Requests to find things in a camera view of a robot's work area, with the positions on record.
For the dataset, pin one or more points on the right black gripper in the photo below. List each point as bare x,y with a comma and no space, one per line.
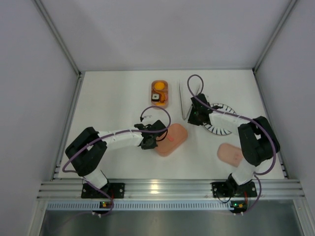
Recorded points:
194,104

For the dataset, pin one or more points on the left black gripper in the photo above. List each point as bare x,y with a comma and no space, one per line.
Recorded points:
159,127

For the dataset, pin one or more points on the striped round plate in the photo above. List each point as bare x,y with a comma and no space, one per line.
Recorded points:
218,130

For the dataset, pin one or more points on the pink box lid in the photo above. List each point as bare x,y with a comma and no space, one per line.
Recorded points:
176,132
230,154

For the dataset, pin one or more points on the yellow toy chicken drumstick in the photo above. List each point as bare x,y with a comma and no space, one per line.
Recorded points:
160,104

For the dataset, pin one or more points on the black white sushi roll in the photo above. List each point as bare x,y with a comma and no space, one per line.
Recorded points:
155,97

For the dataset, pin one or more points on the orange round toy food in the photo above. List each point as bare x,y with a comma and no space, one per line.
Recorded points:
159,85

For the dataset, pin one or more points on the pink lunch box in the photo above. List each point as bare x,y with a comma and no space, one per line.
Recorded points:
166,147
153,90

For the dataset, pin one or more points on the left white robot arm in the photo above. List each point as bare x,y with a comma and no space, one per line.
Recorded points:
87,150

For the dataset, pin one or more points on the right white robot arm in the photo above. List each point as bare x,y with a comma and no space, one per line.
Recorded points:
259,144

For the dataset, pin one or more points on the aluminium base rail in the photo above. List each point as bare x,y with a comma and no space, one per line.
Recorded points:
169,189

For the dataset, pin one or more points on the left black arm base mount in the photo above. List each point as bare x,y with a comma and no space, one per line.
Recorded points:
114,190

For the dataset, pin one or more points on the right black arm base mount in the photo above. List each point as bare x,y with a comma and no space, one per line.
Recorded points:
223,189

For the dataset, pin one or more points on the grey slotted cable duct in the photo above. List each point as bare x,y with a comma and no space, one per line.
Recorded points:
138,205

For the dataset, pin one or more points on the left aluminium frame post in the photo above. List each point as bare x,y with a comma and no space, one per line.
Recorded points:
57,36

